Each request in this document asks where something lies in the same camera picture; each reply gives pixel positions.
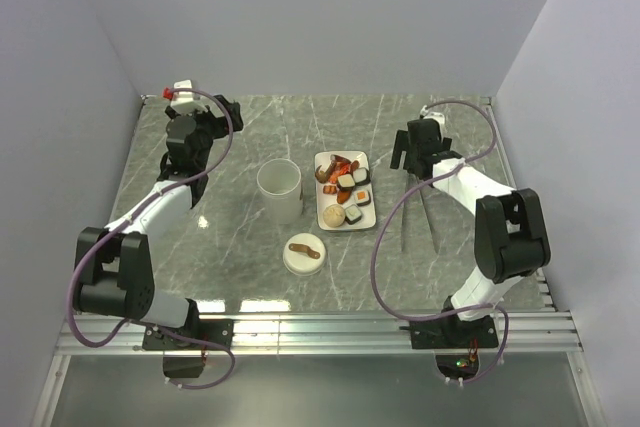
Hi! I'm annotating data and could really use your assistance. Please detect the sushi roll white top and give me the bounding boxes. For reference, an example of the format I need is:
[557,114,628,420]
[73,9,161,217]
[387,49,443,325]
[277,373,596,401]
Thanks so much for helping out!
[352,167,371,186]

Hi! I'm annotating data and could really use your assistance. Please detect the sushi roll cream top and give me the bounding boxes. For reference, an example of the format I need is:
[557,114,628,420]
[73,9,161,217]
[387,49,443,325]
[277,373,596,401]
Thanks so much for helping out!
[336,173,355,191]

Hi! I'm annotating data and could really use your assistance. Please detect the brown sausage piece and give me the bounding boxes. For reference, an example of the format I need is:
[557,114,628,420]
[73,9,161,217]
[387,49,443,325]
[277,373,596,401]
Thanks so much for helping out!
[336,189,353,205]

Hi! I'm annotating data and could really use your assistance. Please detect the sushi roll green centre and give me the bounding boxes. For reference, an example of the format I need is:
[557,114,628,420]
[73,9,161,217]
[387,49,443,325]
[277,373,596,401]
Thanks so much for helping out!
[345,204,363,225]

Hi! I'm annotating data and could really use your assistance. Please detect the metal tongs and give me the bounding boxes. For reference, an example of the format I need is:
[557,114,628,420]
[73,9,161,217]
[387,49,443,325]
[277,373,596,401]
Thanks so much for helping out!
[401,190,441,254]

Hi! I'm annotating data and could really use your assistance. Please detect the round beige bun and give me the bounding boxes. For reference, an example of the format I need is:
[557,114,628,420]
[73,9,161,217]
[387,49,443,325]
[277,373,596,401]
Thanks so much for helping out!
[323,204,346,228]

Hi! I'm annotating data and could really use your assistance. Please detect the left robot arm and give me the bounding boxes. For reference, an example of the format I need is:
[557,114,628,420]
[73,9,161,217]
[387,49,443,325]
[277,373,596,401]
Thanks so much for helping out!
[66,87,244,349]

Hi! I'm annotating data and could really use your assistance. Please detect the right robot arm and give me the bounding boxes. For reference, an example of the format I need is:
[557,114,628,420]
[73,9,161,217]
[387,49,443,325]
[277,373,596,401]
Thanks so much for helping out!
[390,118,551,347]

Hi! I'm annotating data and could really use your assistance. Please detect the white cylindrical lunch container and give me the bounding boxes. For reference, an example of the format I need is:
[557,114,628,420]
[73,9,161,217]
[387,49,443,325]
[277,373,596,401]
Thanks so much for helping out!
[256,158,303,225]

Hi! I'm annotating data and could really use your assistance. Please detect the red crab toy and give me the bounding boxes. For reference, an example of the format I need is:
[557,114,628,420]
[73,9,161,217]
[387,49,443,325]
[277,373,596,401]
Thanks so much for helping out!
[330,154,360,183]

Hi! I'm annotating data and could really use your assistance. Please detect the white rectangular plate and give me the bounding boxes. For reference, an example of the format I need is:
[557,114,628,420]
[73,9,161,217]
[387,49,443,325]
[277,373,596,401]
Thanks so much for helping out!
[314,151,377,232]

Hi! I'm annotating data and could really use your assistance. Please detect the white round container lid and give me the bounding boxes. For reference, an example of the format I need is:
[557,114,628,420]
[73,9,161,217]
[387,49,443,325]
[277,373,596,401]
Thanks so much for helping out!
[283,233,327,276]

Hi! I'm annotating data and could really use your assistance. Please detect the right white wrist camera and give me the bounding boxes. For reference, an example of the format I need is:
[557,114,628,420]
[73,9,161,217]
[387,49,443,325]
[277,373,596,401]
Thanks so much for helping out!
[419,105,446,129]

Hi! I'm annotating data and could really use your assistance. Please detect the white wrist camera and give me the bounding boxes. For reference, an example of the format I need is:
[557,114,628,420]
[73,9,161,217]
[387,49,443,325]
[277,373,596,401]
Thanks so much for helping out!
[419,105,446,129]
[162,79,208,115]

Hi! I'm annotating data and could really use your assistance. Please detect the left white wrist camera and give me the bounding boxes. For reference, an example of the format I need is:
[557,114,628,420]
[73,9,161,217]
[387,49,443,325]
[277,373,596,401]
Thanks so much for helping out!
[162,79,208,115]

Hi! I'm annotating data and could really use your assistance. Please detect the aluminium right side rail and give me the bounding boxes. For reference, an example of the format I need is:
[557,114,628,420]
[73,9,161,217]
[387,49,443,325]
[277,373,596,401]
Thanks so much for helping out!
[483,97,556,311]

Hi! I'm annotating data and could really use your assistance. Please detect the aluminium rail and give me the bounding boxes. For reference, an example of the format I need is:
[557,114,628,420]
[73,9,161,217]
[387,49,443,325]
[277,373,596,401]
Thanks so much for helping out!
[54,310,583,356]
[483,97,556,311]

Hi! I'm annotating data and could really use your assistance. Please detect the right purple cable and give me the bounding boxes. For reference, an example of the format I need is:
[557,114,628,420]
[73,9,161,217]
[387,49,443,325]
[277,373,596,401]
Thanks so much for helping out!
[369,99,510,384]

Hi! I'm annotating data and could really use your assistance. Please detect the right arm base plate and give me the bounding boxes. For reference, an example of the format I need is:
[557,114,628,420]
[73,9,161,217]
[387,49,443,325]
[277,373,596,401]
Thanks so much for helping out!
[406,315,499,350]

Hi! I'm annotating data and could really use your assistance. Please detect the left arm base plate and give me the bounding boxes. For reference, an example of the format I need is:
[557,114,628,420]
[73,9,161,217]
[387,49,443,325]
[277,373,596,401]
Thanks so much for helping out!
[142,318,234,351]

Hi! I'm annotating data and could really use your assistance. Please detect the aluminium front rail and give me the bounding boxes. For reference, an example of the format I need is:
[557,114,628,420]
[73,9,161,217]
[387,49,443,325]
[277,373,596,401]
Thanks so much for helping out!
[54,310,583,356]

